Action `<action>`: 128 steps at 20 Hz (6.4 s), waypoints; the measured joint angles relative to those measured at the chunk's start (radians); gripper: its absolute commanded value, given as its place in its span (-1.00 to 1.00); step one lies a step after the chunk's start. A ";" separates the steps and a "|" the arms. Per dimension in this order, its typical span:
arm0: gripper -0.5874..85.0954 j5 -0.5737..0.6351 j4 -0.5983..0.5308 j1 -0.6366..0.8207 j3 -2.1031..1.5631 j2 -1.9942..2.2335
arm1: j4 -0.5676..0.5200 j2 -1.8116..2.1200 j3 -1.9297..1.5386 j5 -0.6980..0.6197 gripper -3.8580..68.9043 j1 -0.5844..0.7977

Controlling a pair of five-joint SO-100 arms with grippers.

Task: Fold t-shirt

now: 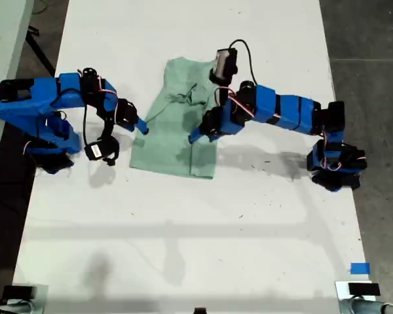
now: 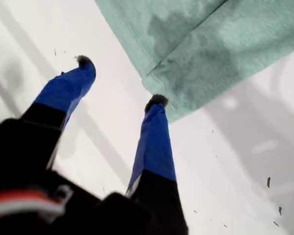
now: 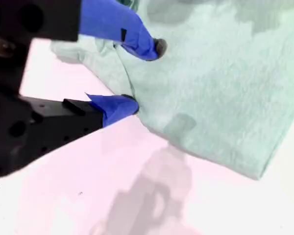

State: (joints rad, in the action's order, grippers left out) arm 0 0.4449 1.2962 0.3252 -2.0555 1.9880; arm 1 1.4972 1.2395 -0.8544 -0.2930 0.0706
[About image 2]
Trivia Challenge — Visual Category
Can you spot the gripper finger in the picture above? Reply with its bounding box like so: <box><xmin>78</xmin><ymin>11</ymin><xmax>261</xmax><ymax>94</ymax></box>
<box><xmin>21</xmin><ymin>55</ymin><xmax>97</xmax><ymax>134</ymax></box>
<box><xmin>125</xmin><ymin>94</ymin><xmax>189</xmax><ymax>235</ymax></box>

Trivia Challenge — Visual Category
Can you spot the pale green T-shirt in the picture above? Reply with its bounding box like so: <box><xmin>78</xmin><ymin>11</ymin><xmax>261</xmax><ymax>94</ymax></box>
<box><xmin>95</xmin><ymin>0</ymin><xmax>294</xmax><ymax>123</ymax></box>

